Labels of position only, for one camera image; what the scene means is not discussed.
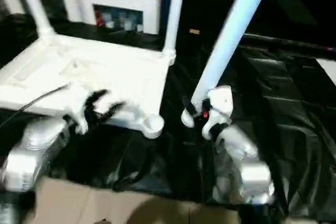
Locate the white plastic table leg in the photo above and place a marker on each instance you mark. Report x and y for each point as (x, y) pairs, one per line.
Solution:
(175, 9)
(231, 30)
(37, 3)

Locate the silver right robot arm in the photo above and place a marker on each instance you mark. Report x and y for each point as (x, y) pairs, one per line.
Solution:
(247, 166)

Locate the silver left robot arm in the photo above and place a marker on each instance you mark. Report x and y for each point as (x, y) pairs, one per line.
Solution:
(31, 145)

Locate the small tan label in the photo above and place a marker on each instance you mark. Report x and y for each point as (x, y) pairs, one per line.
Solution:
(194, 32)

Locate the red bottle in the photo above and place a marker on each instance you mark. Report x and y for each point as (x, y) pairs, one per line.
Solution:
(100, 19)

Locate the black plastic mat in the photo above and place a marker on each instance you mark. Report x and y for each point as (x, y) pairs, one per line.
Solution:
(294, 129)

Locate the white flat sheet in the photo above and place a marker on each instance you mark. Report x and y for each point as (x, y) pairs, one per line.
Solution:
(328, 72)

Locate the black backdrop cloth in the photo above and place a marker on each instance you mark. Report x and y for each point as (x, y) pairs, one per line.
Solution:
(294, 3)

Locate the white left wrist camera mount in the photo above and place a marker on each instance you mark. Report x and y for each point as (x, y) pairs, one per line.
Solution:
(79, 108)

